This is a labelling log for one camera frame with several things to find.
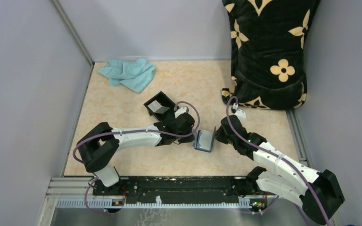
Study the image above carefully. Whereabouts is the blue leather card holder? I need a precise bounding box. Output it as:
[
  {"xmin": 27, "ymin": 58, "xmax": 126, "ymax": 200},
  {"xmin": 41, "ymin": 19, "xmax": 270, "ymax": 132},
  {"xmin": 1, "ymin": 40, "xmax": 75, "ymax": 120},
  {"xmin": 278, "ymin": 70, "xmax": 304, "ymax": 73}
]
[{"xmin": 193, "ymin": 127, "xmax": 216, "ymax": 153}]

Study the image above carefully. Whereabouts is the grey credit card stack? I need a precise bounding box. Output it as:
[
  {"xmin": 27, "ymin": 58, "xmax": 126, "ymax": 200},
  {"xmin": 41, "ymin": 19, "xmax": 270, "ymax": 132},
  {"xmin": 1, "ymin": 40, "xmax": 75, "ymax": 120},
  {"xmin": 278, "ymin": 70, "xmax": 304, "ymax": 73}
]
[{"xmin": 148, "ymin": 100, "xmax": 170, "ymax": 114}]

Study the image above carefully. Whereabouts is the black plastic card box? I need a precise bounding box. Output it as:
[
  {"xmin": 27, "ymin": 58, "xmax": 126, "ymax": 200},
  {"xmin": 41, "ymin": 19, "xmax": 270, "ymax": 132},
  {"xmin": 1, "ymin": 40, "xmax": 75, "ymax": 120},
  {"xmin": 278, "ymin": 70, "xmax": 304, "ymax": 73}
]
[{"xmin": 143, "ymin": 91, "xmax": 179, "ymax": 122}]

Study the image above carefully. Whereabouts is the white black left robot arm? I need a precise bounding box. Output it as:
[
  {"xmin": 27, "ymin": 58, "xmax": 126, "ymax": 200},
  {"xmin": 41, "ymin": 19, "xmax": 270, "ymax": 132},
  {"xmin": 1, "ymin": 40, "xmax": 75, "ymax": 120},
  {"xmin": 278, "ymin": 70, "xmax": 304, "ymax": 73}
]
[{"xmin": 73, "ymin": 112, "xmax": 195, "ymax": 195}]

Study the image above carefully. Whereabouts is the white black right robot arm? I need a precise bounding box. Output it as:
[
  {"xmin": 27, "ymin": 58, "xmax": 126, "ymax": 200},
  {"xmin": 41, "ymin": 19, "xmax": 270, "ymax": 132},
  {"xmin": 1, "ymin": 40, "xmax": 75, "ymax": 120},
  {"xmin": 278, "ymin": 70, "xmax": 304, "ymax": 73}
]
[{"xmin": 215, "ymin": 115, "xmax": 345, "ymax": 225}]

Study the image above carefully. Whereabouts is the light blue cloth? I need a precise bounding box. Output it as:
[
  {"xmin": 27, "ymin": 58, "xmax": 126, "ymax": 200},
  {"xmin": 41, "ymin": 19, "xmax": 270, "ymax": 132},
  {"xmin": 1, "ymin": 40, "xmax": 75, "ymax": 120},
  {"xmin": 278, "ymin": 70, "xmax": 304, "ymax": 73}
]
[{"xmin": 98, "ymin": 58, "xmax": 156, "ymax": 93}]

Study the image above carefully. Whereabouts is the black floral cushion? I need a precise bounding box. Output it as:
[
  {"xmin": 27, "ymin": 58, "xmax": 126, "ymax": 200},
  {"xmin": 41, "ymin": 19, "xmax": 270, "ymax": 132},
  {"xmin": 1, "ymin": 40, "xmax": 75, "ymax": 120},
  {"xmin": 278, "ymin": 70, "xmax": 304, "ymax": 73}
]
[{"xmin": 221, "ymin": 0, "xmax": 320, "ymax": 111}]

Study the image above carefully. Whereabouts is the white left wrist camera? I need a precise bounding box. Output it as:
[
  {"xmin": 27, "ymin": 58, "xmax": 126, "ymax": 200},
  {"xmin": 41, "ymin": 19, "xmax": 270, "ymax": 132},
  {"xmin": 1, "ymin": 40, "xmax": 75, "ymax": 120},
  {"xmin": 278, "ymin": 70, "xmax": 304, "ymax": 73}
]
[{"xmin": 174, "ymin": 106, "xmax": 189, "ymax": 118}]

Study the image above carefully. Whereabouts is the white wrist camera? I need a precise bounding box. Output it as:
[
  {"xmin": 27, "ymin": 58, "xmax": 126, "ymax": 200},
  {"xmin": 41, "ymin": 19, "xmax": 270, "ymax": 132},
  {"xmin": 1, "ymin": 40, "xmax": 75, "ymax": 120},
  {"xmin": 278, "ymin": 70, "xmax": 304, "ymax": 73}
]
[
  {"xmin": 231, "ymin": 103, "xmax": 246, "ymax": 122},
  {"xmin": 174, "ymin": 106, "xmax": 189, "ymax": 118}
]

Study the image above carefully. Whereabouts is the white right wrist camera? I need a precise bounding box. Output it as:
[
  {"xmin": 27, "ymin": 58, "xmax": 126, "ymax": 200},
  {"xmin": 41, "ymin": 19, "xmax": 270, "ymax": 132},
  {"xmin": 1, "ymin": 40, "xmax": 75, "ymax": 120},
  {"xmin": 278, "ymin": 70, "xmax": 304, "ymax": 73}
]
[{"xmin": 231, "ymin": 103, "xmax": 246, "ymax": 122}]

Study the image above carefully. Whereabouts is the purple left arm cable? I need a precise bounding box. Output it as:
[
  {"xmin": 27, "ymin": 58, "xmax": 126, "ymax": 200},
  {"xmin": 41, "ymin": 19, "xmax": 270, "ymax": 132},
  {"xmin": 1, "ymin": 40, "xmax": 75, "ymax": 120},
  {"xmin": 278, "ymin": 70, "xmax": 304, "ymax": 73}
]
[{"xmin": 72, "ymin": 101, "xmax": 201, "ymax": 215}]

